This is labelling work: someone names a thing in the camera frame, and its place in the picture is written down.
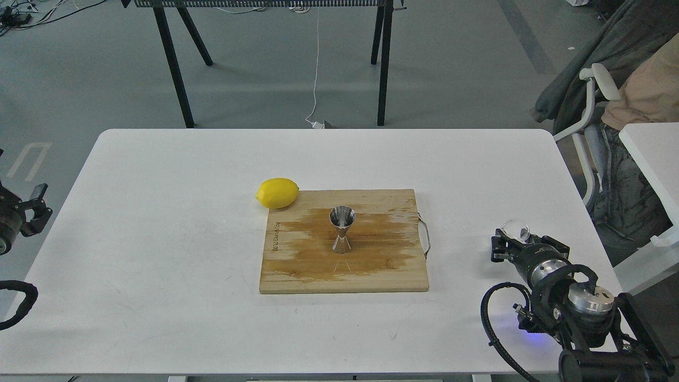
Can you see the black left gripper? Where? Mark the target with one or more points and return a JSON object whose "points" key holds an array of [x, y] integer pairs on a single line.
{"points": [[32, 217]]}

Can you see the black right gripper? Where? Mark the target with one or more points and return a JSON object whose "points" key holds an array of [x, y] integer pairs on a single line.
{"points": [[533, 262]]}

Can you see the small clear glass cup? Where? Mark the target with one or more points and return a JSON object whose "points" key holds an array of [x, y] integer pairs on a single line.
{"points": [[516, 229]]}

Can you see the steel double jigger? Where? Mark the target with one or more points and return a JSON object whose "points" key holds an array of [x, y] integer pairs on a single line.
{"points": [[342, 217]]}

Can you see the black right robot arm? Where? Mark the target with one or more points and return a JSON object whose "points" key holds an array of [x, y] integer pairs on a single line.
{"points": [[604, 337]]}

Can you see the wooden cutting board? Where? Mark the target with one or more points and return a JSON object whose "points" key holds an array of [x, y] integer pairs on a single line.
{"points": [[386, 253]]}

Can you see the white office chair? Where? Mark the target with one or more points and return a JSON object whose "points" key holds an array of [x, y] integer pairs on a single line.
{"points": [[600, 88]]}

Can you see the seated person in beige shirt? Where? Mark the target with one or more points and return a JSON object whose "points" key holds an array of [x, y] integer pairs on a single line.
{"points": [[650, 94]]}

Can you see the yellow lemon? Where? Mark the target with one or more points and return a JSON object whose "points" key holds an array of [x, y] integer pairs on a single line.
{"points": [[277, 193]]}

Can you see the black metal frame table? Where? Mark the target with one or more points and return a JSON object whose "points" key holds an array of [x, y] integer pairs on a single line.
{"points": [[254, 52]]}

